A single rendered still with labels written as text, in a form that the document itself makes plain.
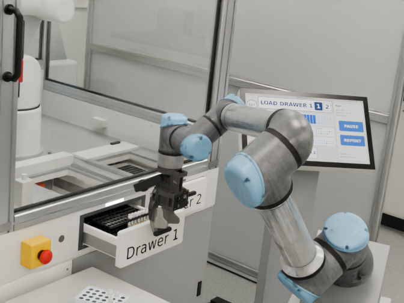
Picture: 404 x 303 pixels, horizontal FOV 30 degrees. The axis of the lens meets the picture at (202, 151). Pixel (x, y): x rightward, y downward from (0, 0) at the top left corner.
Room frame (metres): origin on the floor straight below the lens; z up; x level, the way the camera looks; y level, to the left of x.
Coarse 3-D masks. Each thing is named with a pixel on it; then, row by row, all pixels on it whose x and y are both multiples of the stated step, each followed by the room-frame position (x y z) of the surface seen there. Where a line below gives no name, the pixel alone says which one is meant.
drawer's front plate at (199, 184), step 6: (192, 180) 2.48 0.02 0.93; (198, 180) 2.49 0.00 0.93; (204, 180) 2.52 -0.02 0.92; (186, 186) 2.44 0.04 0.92; (192, 186) 2.46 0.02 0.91; (198, 186) 2.49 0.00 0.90; (204, 186) 2.52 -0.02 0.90; (198, 192) 2.50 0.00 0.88; (204, 192) 2.53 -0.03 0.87; (198, 198) 2.50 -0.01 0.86; (204, 198) 2.53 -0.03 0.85; (192, 204) 2.47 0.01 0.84; (198, 204) 2.50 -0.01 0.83; (186, 210) 2.45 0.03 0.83; (192, 210) 2.48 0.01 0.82
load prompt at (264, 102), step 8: (264, 96) 2.85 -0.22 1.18; (264, 104) 2.83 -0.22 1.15; (272, 104) 2.83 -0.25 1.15; (280, 104) 2.84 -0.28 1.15; (288, 104) 2.85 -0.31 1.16; (296, 104) 2.86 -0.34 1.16; (304, 104) 2.86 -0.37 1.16; (312, 104) 2.87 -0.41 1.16; (320, 104) 2.88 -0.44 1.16; (328, 104) 2.89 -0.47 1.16; (328, 112) 2.86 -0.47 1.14
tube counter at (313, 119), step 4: (304, 116) 2.83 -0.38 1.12; (308, 116) 2.83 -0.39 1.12; (312, 116) 2.84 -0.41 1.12; (316, 116) 2.84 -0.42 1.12; (320, 116) 2.84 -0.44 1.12; (324, 116) 2.85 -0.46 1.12; (328, 116) 2.85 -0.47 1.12; (332, 116) 2.86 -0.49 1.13; (308, 120) 2.82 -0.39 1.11; (312, 120) 2.83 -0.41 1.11; (316, 120) 2.83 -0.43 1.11; (320, 120) 2.83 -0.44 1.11; (324, 120) 2.84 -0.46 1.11; (328, 120) 2.84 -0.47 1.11; (332, 120) 2.84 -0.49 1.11; (320, 124) 2.82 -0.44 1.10; (324, 124) 2.82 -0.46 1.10; (328, 124) 2.83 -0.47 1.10; (332, 124) 2.83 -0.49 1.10
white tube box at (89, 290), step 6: (90, 288) 1.87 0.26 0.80; (96, 288) 1.87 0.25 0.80; (78, 294) 1.82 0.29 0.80; (84, 294) 1.83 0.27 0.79; (90, 294) 1.83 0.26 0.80; (96, 294) 1.84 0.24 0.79; (102, 294) 1.84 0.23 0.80; (120, 294) 1.85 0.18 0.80; (78, 300) 1.79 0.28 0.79; (84, 300) 1.79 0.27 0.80; (90, 300) 1.80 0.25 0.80; (96, 300) 1.80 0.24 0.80; (102, 300) 1.81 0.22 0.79; (114, 300) 1.81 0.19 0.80; (120, 300) 1.82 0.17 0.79; (126, 300) 1.82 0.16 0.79
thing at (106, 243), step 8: (136, 208) 2.27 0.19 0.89; (144, 208) 2.26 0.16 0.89; (88, 232) 2.05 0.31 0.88; (96, 232) 2.04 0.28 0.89; (104, 232) 2.03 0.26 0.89; (88, 240) 2.05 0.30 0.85; (96, 240) 2.03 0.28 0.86; (104, 240) 2.01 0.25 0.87; (112, 240) 2.00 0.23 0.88; (96, 248) 2.03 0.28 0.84; (104, 248) 2.01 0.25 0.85; (112, 248) 1.99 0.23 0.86; (112, 256) 2.00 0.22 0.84
